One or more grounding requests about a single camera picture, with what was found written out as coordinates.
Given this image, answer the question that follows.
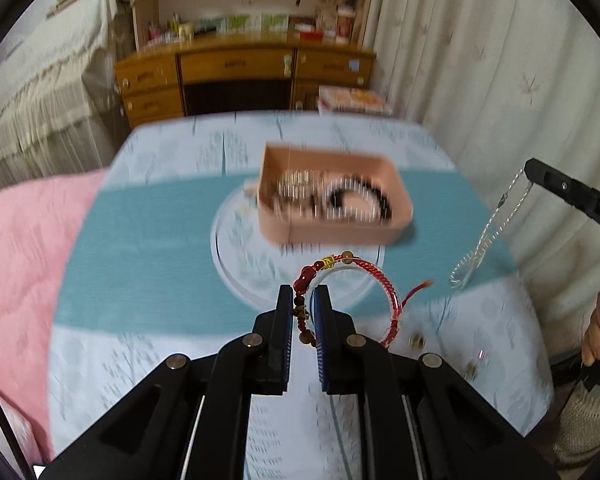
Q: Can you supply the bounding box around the red braided bead bracelet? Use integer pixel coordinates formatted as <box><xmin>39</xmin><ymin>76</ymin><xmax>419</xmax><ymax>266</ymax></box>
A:
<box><xmin>292</xmin><ymin>249</ymin><xmax>436</xmax><ymax>350</ymax></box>

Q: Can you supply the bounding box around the pink jewelry tray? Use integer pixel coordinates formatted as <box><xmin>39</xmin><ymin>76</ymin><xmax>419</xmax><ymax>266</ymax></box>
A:
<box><xmin>257</xmin><ymin>144</ymin><xmax>414</xmax><ymax>246</ymax></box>

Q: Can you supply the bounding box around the gold flower earring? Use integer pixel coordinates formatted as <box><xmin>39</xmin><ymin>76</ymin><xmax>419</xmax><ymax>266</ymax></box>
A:
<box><xmin>408</xmin><ymin>333</ymin><xmax>426</xmax><ymax>351</ymax></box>

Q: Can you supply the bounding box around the small clear stud earring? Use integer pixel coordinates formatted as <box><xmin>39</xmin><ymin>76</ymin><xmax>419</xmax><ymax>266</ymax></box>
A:
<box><xmin>464</xmin><ymin>349</ymin><xmax>488</xmax><ymax>382</ymax></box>

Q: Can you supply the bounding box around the teal tree print tablecloth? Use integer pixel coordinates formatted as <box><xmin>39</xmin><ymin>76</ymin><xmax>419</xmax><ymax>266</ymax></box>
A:
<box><xmin>48</xmin><ymin>113</ymin><xmax>553</xmax><ymax>479</ymax></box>

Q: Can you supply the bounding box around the white floral curtain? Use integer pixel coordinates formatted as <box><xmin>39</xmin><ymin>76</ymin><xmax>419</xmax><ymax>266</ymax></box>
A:
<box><xmin>364</xmin><ymin>0</ymin><xmax>600</xmax><ymax>354</ymax></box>

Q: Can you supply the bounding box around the beige knit sleeve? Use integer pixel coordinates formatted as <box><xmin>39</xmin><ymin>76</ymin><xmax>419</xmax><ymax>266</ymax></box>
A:
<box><xmin>553</xmin><ymin>384</ymin><xmax>600</xmax><ymax>468</ymax></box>

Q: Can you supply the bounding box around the stack of books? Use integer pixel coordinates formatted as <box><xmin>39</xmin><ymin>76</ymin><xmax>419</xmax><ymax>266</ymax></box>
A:
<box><xmin>317</xmin><ymin>86</ymin><xmax>392</xmax><ymax>116</ymax></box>

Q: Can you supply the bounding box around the pink quilted blanket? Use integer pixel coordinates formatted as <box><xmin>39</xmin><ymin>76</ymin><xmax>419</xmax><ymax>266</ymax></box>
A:
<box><xmin>0</xmin><ymin>170</ymin><xmax>106</xmax><ymax>462</ymax></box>

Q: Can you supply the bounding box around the wooden desk with drawers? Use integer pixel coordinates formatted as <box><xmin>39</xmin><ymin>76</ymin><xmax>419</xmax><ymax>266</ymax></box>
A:
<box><xmin>116</xmin><ymin>0</ymin><xmax>376</xmax><ymax>127</ymax></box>

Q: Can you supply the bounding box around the cream lace covered bed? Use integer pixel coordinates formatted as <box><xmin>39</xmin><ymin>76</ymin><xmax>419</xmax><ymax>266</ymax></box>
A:
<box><xmin>0</xmin><ymin>0</ymin><xmax>134</xmax><ymax>188</ymax></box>

